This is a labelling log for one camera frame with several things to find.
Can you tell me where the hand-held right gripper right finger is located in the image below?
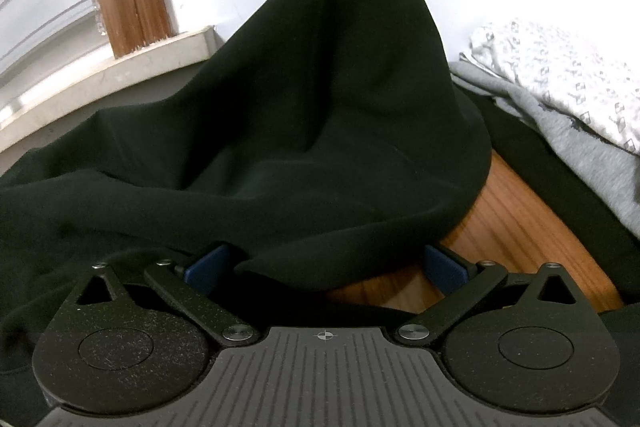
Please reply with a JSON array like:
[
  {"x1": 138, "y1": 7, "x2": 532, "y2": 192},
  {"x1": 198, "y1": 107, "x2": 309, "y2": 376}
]
[{"x1": 392, "y1": 243, "x2": 581, "y2": 348}]

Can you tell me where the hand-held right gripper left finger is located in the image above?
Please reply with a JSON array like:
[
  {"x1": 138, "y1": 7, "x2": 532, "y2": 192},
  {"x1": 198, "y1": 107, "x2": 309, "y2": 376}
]
[{"x1": 75, "y1": 243, "x2": 261, "y2": 348}]

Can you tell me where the black fleece garment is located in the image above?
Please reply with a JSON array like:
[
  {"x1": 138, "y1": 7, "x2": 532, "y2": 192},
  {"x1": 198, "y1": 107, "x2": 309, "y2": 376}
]
[{"x1": 0, "y1": 0, "x2": 497, "y2": 378}]

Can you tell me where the black folded garment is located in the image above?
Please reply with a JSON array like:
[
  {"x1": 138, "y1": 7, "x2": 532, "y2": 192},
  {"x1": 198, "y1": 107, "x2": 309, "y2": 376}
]
[{"x1": 452, "y1": 74, "x2": 640, "y2": 348}]

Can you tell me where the grey folded garment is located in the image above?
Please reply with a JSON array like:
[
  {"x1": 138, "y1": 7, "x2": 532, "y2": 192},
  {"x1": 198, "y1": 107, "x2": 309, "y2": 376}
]
[{"x1": 449, "y1": 60, "x2": 640, "y2": 234}]

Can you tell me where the white window sill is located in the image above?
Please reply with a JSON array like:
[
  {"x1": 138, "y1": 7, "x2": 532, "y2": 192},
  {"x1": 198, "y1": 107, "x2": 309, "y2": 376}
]
[{"x1": 0, "y1": 24, "x2": 217, "y2": 154}]

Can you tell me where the white patterned folded garment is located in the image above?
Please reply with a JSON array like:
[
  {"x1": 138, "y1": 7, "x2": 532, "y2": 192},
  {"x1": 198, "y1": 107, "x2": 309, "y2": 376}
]
[{"x1": 459, "y1": 19, "x2": 640, "y2": 156}]

